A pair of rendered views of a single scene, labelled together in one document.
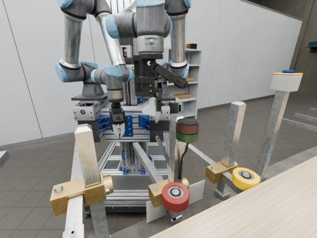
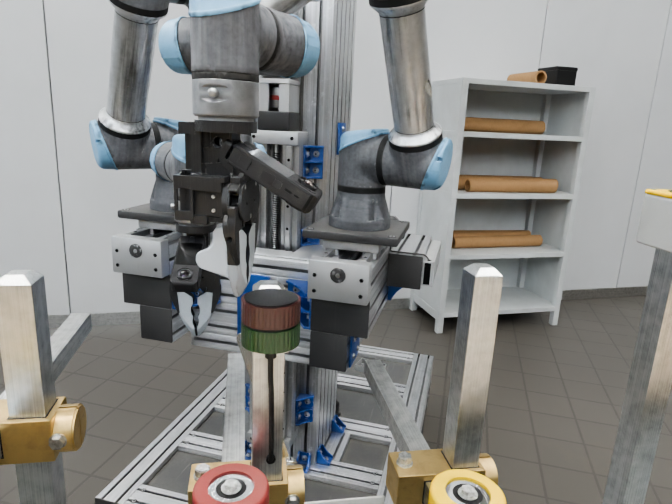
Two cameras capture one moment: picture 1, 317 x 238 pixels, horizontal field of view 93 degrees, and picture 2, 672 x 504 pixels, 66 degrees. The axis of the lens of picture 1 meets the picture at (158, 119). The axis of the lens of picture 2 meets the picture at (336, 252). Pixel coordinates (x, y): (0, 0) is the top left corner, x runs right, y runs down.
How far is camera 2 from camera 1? 0.27 m
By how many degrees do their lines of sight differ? 15
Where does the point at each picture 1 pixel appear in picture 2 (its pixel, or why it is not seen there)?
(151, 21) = (212, 49)
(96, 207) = (33, 477)
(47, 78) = not seen: hidden behind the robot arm
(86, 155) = (15, 341)
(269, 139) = (636, 409)
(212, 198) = not seen: outside the picture
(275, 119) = (653, 343)
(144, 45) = (198, 101)
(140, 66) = (193, 149)
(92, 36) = not seen: hidden behind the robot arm
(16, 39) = (52, 49)
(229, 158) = (455, 439)
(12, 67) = (32, 118)
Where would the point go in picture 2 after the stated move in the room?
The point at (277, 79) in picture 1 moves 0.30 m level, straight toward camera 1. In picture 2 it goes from (652, 209) to (512, 232)
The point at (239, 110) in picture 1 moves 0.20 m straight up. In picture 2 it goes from (478, 291) to (501, 111)
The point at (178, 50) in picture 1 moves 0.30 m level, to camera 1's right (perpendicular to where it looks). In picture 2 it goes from (406, 99) to (568, 105)
